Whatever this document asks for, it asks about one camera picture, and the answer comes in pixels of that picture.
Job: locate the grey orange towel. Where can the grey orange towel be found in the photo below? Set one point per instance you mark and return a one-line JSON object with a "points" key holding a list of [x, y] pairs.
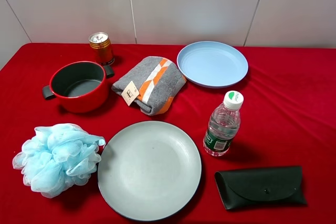
{"points": [[157, 79]]}

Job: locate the light blue plate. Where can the light blue plate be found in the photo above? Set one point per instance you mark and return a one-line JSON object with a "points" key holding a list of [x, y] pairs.
{"points": [[212, 64]]}

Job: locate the clear water bottle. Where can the clear water bottle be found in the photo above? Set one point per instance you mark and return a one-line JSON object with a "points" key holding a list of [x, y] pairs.
{"points": [[223, 124]]}

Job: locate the grey plate with dark rim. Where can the grey plate with dark rim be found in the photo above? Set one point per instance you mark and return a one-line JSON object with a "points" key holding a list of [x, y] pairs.
{"points": [[149, 171]]}

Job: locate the gold drink can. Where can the gold drink can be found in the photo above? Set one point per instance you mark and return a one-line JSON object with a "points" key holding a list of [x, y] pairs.
{"points": [[101, 45]]}

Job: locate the light blue bath pouf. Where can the light blue bath pouf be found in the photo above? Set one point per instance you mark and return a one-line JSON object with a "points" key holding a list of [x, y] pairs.
{"points": [[58, 157]]}

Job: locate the black glasses case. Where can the black glasses case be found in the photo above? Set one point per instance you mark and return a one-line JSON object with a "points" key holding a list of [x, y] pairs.
{"points": [[260, 186]]}

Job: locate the red pot with black handles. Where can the red pot with black handles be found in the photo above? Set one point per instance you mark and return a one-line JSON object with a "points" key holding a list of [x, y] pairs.
{"points": [[80, 86]]}

